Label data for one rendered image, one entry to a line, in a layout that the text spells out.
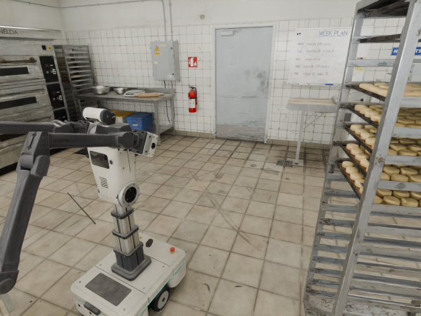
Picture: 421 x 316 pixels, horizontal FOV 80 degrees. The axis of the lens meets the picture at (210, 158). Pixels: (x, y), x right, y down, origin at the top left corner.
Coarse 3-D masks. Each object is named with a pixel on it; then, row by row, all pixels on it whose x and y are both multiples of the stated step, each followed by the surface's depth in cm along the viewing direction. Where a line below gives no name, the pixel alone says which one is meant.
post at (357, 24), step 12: (360, 24) 102; (348, 48) 108; (348, 72) 109; (336, 120) 118; (336, 132) 120; (336, 156) 125; (324, 216) 138; (312, 252) 150; (312, 264) 152; (312, 276) 156
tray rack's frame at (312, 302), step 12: (372, 0) 87; (384, 0) 81; (396, 0) 97; (312, 300) 163; (324, 300) 163; (312, 312) 156; (324, 312) 156; (360, 312) 155; (372, 312) 155; (384, 312) 155; (396, 312) 155; (408, 312) 154
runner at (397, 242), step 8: (320, 232) 142; (328, 232) 141; (344, 240) 138; (368, 240) 138; (376, 240) 137; (384, 240) 136; (392, 240) 135; (400, 240) 135; (408, 240) 134; (416, 248) 132
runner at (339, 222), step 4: (320, 220) 139; (324, 220) 139; (328, 220) 138; (332, 220) 138; (336, 220) 137; (340, 220) 137; (344, 220) 136; (348, 220) 136; (352, 220) 136; (324, 224) 137; (328, 224) 137; (332, 224) 137; (336, 224) 137; (340, 224) 137; (344, 224) 137; (348, 224) 137; (352, 224) 136; (368, 224) 135; (372, 224) 134; (376, 224) 134; (380, 224) 133; (384, 224) 133; (388, 224) 132; (392, 224) 132; (396, 224) 132; (404, 228) 132; (408, 228) 131; (412, 228) 131; (416, 228) 130; (420, 228) 130
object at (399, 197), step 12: (348, 168) 113; (360, 180) 103; (360, 192) 97; (384, 192) 94; (396, 192) 94; (408, 192) 93; (420, 192) 93; (396, 204) 88; (408, 204) 87; (420, 204) 88
